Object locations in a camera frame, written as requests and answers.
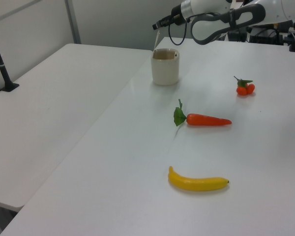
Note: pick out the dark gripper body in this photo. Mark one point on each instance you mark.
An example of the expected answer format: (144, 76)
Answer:
(178, 15)

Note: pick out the cream round garbage bin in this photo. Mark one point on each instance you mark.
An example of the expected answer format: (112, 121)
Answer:
(165, 71)

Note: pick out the dark background lab equipment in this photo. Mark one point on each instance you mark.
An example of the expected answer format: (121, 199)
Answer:
(258, 34)

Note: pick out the orange toy carrot green leaves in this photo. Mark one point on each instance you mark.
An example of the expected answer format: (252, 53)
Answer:
(206, 120)

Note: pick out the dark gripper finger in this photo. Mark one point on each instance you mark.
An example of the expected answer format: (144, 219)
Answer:
(165, 19)
(161, 24)

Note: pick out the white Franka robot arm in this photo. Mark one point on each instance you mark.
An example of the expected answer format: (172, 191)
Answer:
(282, 11)

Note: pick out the orange tangerine bunch with leaves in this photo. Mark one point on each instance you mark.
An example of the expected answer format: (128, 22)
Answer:
(245, 88)

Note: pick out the black pole with base plate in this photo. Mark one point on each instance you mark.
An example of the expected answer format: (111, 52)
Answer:
(1, 64)

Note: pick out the cream round bin lid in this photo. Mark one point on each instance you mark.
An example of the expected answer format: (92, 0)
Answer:
(156, 40)

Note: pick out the yellow toy banana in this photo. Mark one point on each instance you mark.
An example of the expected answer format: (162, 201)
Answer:
(196, 184)

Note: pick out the grey aluminium frame post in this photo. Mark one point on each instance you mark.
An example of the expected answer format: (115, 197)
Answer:
(73, 22)

